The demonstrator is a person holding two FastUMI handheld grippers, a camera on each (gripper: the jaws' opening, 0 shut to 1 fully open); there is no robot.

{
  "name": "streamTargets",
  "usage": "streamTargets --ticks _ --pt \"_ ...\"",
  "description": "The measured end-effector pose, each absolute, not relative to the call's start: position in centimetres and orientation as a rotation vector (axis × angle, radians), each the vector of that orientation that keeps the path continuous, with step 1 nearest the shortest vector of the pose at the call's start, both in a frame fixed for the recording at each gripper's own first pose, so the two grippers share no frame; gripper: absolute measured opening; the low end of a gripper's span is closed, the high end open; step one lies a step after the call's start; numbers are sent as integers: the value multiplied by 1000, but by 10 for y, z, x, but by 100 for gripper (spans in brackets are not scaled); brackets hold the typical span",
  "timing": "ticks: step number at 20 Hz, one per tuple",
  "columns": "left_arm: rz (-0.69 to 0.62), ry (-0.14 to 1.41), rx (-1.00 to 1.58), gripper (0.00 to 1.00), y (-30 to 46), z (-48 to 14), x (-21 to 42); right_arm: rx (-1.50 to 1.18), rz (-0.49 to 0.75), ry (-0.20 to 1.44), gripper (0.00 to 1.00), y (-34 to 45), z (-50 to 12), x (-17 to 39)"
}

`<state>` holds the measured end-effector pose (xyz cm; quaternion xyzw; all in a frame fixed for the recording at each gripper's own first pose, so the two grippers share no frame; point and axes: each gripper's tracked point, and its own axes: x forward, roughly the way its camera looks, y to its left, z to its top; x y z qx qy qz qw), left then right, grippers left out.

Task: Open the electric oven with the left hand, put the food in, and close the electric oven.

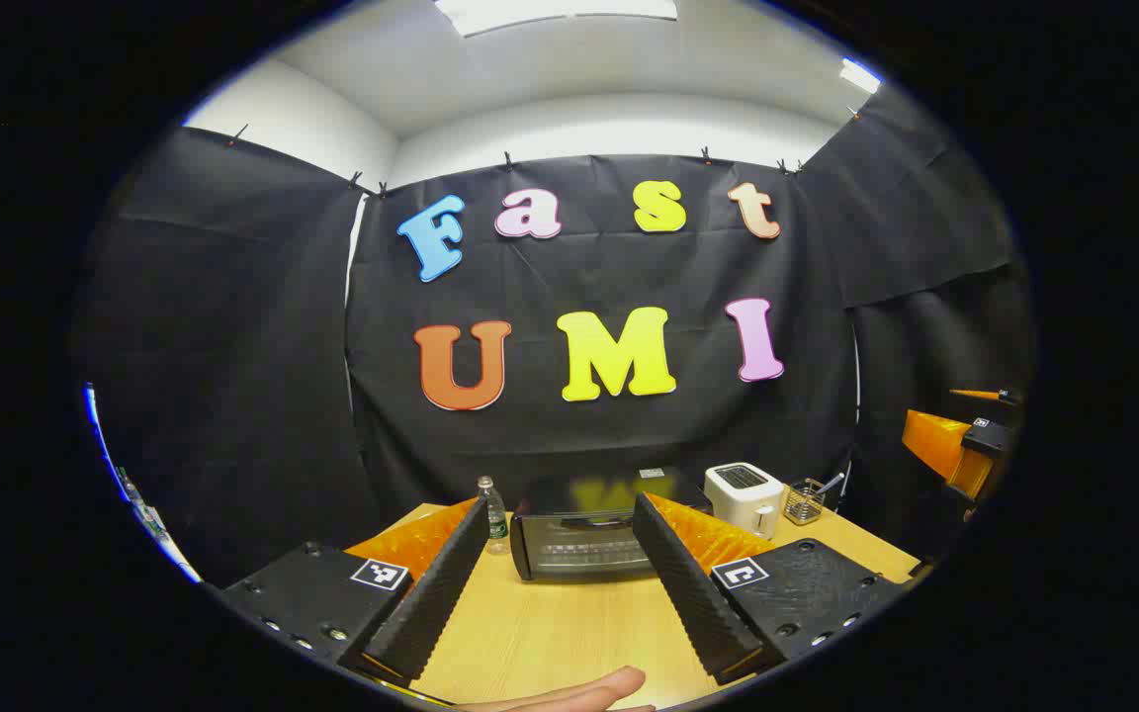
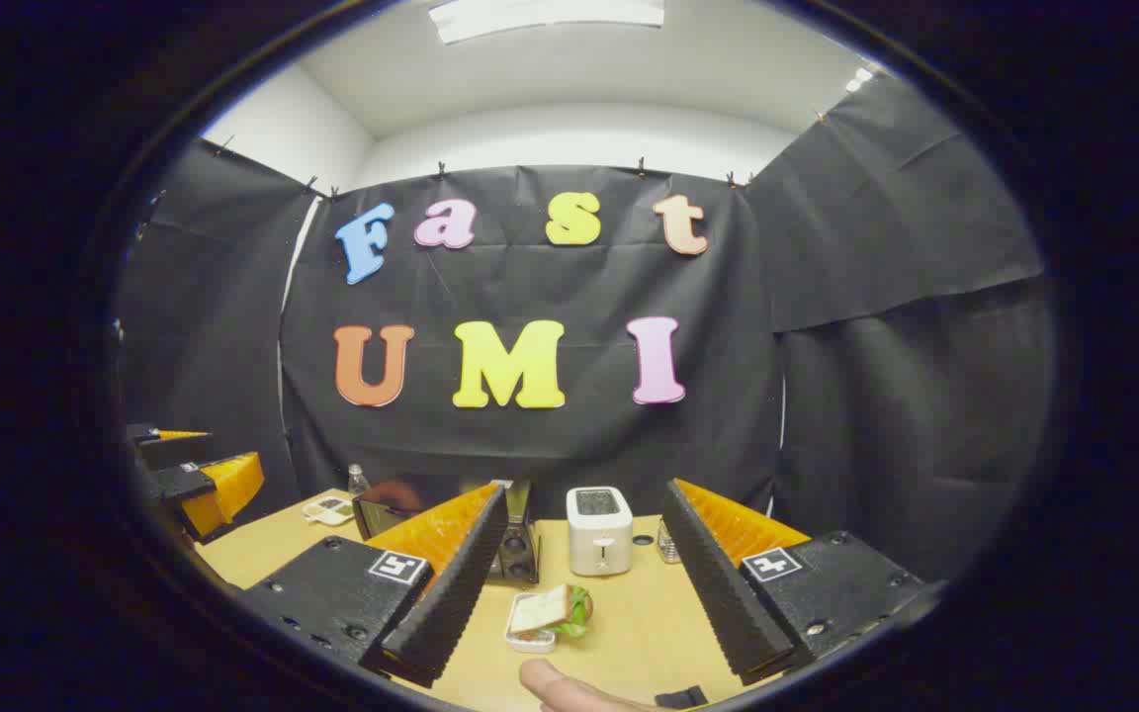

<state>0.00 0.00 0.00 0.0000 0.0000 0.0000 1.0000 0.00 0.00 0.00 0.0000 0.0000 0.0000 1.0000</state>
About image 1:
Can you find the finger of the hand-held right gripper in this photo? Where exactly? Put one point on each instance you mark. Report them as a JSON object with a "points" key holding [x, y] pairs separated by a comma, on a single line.
{"points": [[975, 395], [940, 440]]}

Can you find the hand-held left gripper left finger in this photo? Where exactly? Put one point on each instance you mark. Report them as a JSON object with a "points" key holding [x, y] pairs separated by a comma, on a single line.
{"points": [[441, 583]]}

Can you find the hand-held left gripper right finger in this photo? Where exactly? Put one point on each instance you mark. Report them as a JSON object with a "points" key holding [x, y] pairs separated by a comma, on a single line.
{"points": [[683, 583]]}

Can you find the black electric oven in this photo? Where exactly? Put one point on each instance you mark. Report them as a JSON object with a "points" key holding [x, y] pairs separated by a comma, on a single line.
{"points": [[579, 539]]}

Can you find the clear plastic water bottle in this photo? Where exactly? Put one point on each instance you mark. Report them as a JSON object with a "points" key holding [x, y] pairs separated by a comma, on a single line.
{"points": [[495, 519]]}

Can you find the white toaster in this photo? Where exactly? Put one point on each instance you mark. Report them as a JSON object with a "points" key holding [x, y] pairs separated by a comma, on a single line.
{"points": [[743, 494]]}

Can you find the metal spoon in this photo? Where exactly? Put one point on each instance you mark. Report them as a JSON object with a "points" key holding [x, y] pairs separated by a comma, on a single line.
{"points": [[832, 483]]}

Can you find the clear utensil holder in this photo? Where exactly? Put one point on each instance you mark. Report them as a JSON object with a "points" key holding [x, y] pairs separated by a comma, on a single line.
{"points": [[804, 504]]}

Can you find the black backdrop cloth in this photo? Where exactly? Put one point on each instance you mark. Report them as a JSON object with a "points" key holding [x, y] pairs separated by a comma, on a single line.
{"points": [[609, 425]]}

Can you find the small ceiling light panel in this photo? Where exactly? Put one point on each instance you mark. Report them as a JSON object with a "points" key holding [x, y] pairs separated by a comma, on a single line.
{"points": [[859, 76]]}

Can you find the large ceiling light panel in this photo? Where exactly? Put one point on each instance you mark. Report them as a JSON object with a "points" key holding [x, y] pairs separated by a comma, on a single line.
{"points": [[555, 12]]}

